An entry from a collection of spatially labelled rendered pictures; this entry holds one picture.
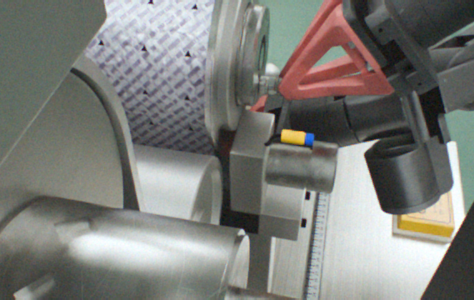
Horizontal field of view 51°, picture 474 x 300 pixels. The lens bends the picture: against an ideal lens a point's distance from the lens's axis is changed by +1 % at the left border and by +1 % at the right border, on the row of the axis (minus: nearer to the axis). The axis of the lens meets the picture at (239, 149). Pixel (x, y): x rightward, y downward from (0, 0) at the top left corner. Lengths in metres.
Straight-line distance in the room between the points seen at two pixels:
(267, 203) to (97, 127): 0.26
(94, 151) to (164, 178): 0.14
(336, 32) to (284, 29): 2.40
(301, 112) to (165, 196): 0.21
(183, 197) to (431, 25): 0.18
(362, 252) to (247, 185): 0.33
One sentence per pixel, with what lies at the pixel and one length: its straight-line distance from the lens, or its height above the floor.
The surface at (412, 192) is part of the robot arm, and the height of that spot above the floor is 1.12.
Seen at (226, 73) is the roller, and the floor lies 1.27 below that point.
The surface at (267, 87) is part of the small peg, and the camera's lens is 0.38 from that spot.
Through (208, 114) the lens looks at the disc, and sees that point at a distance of 0.32.
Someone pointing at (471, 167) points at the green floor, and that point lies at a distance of 2.17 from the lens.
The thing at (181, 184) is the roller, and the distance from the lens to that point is 0.31.
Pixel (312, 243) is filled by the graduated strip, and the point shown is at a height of 0.90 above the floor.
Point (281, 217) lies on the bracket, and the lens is 0.42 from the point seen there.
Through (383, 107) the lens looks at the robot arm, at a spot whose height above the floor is 1.18.
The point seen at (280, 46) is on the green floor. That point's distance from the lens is 2.60.
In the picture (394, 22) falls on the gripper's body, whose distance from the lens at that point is 0.30.
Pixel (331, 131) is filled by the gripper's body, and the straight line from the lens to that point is 0.47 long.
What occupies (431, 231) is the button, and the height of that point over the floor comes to 0.91.
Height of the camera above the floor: 1.47
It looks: 46 degrees down
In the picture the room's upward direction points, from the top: straight up
